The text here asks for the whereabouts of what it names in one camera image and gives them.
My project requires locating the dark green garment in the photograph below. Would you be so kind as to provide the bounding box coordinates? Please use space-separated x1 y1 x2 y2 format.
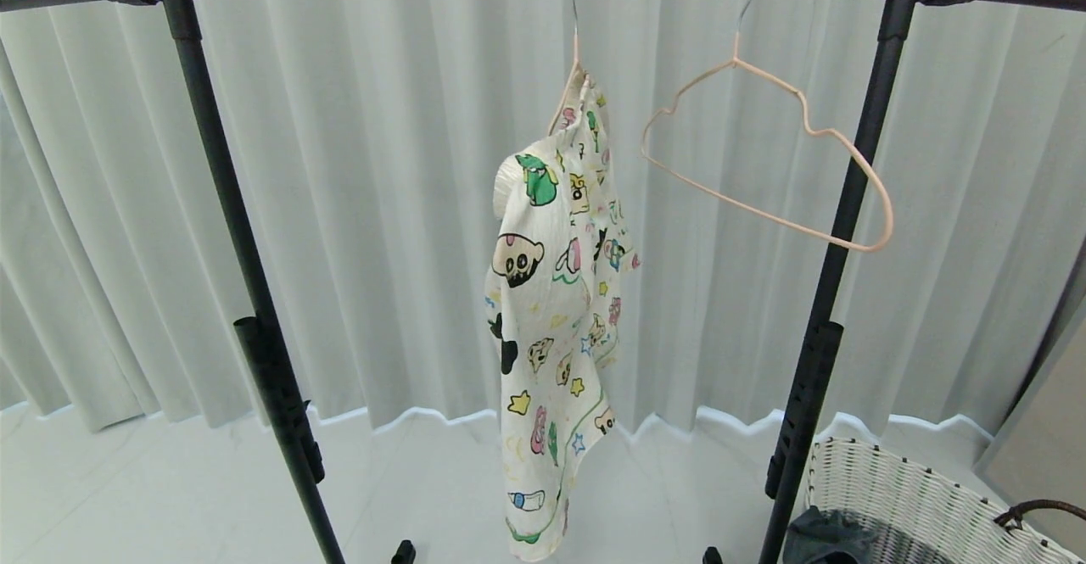
781 505 881 564

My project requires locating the white laundry basket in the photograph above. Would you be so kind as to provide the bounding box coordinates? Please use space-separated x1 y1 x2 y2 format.
800 437 1086 564

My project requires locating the cream printed garment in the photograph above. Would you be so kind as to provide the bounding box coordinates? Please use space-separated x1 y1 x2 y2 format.
484 68 642 563

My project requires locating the pink clothes hanger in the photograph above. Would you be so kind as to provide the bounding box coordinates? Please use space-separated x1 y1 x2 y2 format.
640 0 895 254
546 0 588 137

